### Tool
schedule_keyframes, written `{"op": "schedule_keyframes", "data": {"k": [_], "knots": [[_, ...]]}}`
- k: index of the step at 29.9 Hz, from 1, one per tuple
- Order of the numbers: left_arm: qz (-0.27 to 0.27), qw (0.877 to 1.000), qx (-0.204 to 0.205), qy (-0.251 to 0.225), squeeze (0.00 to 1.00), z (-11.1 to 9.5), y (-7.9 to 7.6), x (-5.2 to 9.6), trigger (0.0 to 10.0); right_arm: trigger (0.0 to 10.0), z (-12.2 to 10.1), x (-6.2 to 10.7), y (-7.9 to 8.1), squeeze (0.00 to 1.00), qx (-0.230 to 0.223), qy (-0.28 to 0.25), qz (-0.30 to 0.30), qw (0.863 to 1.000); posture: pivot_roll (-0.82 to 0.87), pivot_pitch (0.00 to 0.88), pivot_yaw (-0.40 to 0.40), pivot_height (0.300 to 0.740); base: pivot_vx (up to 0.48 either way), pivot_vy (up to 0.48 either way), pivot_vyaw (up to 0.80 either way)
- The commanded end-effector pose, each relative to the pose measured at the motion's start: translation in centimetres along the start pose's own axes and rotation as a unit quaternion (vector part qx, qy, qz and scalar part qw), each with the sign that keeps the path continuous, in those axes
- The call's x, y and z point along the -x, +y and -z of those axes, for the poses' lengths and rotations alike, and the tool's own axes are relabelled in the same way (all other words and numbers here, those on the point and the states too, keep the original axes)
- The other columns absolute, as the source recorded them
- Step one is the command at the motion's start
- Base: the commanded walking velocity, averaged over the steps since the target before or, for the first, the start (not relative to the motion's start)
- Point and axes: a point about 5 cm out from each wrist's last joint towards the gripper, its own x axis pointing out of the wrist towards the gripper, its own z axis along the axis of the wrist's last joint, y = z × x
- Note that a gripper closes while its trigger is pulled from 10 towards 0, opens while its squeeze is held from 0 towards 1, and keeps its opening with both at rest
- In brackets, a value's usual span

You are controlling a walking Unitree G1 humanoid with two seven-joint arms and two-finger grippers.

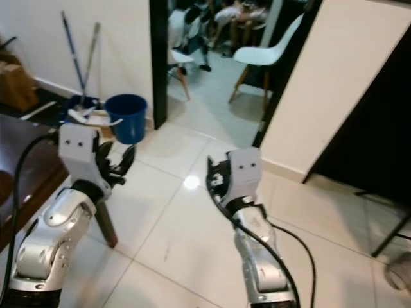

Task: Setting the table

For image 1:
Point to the grey broom pole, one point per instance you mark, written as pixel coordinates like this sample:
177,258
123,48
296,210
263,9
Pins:
92,58

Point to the blue plastic bucket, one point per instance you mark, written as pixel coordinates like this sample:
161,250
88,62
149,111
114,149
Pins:
127,119

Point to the white chair wooden legs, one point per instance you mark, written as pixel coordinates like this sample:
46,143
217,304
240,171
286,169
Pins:
270,51
180,58

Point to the light grey right wrist camera mount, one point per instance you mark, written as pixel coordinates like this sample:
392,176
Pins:
244,170

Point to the grey rounded object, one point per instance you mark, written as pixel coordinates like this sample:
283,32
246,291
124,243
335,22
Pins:
399,273

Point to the black metal stand legs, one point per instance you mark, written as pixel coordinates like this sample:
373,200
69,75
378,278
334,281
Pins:
392,224

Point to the blue mop pole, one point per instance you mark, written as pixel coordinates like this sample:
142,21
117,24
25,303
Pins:
74,58

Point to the black door frame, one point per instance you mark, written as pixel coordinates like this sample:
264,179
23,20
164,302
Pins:
158,64

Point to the light grey left wrist camera mount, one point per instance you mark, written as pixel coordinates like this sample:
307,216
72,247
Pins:
77,151

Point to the brown cardboard box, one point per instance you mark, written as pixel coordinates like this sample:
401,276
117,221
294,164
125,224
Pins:
16,83

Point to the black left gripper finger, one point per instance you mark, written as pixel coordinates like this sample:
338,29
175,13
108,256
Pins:
105,154
128,163

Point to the seated person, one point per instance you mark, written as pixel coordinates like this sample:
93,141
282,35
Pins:
237,16

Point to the dark brown wooden table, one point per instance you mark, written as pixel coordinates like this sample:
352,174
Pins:
32,167

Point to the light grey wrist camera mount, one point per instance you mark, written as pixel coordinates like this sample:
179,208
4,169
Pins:
244,170
77,151

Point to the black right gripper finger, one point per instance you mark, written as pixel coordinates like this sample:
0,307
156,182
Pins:
227,158
212,176

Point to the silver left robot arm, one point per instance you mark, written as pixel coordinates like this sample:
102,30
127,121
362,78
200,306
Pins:
48,237

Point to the blue dustpan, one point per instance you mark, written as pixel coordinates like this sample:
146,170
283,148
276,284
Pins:
80,109

